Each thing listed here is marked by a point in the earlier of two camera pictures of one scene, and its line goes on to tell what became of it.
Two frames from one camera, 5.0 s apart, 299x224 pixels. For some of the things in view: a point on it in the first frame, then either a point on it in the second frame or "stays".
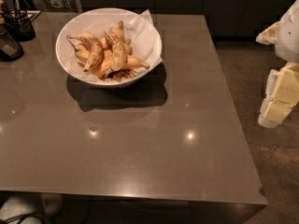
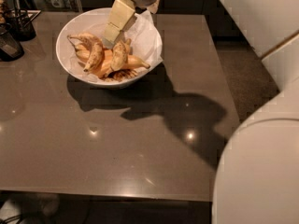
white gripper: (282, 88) → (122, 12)
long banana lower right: (106, 66) stays
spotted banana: (119, 57) stays
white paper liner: (139, 29) stays
